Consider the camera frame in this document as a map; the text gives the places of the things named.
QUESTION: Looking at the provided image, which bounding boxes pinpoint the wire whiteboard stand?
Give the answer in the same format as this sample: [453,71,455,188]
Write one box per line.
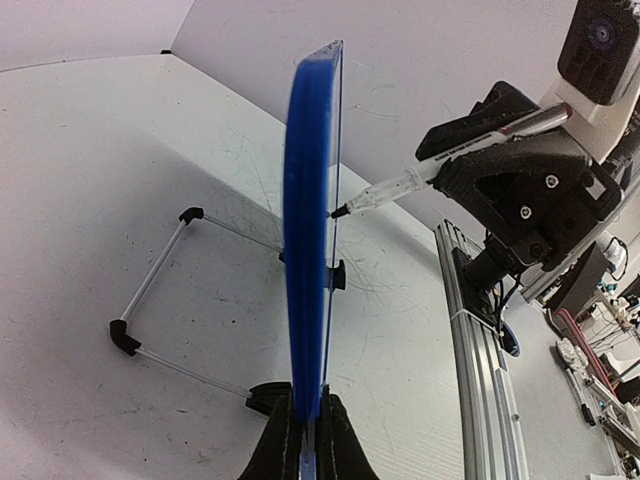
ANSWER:
[108,206,349,416]

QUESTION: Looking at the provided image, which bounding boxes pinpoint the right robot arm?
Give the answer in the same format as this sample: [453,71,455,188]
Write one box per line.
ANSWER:
[416,81,623,291]

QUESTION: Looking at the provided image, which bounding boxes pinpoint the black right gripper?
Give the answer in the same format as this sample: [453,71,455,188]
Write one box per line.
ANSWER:
[415,81,622,273]

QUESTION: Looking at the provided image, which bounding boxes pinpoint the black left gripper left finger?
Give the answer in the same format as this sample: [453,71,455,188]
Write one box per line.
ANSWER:
[239,394,302,480]

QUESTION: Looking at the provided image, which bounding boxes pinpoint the blue framed whiteboard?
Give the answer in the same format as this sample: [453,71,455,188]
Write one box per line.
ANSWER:
[282,40,344,479]

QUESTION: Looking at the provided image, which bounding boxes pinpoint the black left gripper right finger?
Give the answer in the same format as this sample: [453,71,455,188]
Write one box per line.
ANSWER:
[317,385,379,480]

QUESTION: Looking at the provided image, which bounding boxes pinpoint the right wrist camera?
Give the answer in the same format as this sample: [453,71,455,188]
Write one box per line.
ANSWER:
[548,1,639,129]

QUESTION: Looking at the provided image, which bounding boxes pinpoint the whiteboard marker pen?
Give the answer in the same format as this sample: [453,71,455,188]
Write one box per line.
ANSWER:
[329,103,572,219]

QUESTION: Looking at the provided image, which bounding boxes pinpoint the aluminium front rail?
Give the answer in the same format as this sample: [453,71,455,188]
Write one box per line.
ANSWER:
[435,220,530,479]

